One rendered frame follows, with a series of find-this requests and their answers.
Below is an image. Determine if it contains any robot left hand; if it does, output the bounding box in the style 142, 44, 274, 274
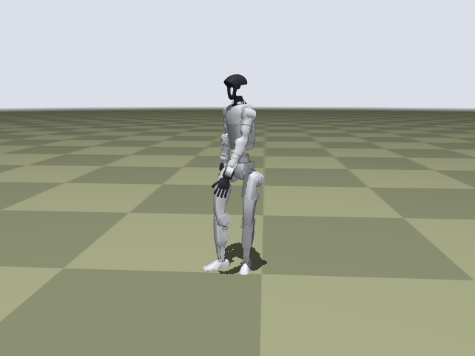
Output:
212, 169, 235, 198

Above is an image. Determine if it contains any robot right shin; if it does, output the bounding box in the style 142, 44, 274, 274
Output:
214, 217, 229, 262

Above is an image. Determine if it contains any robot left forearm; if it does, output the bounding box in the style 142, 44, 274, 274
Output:
225, 138, 246, 177

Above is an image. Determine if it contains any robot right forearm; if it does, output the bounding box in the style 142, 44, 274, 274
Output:
219, 142, 231, 168

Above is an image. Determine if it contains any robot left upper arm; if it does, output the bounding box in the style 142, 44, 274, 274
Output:
234, 107, 256, 147

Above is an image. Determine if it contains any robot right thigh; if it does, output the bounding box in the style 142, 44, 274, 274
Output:
213, 167, 238, 226

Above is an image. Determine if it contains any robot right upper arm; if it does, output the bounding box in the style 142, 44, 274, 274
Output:
220, 106, 229, 145

